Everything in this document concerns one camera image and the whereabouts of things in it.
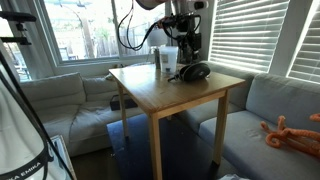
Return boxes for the grey shade arc lamp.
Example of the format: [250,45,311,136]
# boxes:
[145,28,169,48]

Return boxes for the light wooden table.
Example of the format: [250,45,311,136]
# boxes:
[108,63,246,180]

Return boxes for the white leather sofa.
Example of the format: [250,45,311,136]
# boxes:
[19,72,145,158]

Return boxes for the black headphones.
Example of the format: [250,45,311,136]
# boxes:
[167,62,212,83]

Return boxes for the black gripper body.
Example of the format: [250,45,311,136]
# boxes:
[176,31,203,54]

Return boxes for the wide white window blind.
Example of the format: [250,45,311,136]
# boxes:
[209,0,291,74]

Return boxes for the dark slim tumbler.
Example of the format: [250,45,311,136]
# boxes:
[153,46,162,70]

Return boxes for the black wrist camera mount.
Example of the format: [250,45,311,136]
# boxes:
[162,12,202,33]

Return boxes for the dark blue rug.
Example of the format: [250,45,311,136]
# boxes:
[106,113,234,180]

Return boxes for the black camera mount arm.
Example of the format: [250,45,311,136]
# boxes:
[0,10,38,46]

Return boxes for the black looping robot cable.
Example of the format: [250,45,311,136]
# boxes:
[116,0,168,52]

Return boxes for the white framed panel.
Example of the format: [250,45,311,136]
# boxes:
[49,134,78,180]

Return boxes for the white plastic cup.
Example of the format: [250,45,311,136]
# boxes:
[158,45,180,75]

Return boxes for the narrow white window blind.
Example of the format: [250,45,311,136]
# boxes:
[287,0,320,85]

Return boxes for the orange plush toy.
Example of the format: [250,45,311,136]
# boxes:
[260,112,320,158]

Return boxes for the white crumpled bag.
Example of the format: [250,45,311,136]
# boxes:
[218,173,250,180]

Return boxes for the grey fabric sofa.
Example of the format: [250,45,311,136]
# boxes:
[176,60,320,180]

